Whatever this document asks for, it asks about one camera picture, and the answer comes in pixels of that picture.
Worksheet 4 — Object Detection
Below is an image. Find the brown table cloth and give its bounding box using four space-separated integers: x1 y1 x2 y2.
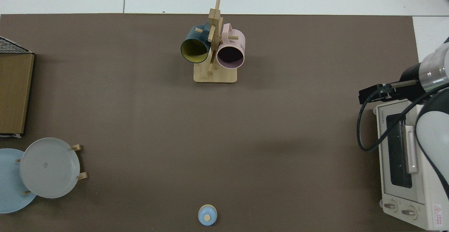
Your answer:
0 13 423 232

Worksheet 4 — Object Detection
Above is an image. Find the light blue plate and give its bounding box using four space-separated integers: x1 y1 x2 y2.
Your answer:
0 148 37 214

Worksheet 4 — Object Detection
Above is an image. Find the pale toaster oven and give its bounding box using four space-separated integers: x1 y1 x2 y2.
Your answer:
373 99 449 231

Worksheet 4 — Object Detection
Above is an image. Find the small blue round thing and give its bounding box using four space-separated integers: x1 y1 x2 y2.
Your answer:
198 204 217 226

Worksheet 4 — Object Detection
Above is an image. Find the dark teal cup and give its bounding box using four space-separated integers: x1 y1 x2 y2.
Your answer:
180 21 213 63

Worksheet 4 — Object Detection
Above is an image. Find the wooden plate rack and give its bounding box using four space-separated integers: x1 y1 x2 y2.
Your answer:
15 144 88 196

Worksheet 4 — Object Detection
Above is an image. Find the wooden cup stand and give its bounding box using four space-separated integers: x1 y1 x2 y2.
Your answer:
193 0 238 83

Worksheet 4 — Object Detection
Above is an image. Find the grey plate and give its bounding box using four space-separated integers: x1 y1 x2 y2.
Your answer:
19 137 80 199

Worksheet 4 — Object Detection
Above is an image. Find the pink cup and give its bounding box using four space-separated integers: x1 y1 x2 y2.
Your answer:
216 23 245 69

